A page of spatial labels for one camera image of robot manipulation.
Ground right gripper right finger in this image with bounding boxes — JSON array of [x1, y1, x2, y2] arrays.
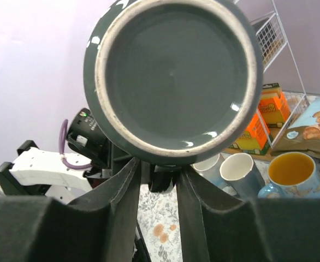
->
[[176, 166, 320, 261]]

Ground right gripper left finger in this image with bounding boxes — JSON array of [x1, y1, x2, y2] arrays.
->
[[0, 158, 141, 261]]

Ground dark teal mug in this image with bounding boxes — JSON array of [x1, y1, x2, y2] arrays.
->
[[220, 153, 265, 199]]

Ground patterned blue mug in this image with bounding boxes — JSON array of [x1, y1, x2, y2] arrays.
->
[[258, 152, 320, 198]]

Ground light blue mug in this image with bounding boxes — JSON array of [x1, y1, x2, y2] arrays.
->
[[192, 154, 227, 189]]

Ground dark grey mug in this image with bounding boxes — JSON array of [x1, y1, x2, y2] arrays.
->
[[83, 1, 263, 189]]

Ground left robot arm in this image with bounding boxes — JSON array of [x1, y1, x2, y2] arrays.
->
[[0, 108, 112, 204]]

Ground floral table mat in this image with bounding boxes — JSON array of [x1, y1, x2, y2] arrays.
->
[[135, 158, 320, 262]]

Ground middle sponge pack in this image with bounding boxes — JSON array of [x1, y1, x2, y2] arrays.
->
[[228, 113, 272, 156]]

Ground sponge pack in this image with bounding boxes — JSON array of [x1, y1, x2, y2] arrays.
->
[[228, 113, 272, 156], [258, 82, 291, 128]]

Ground snack bag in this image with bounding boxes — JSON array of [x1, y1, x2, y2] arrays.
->
[[271, 97, 320, 159]]

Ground right sponge pack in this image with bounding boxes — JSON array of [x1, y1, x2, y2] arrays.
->
[[258, 82, 291, 128]]

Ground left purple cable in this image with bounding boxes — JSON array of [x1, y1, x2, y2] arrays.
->
[[60, 119, 94, 170]]

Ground white wire wooden shelf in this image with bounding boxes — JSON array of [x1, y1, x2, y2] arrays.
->
[[233, 1, 310, 161]]

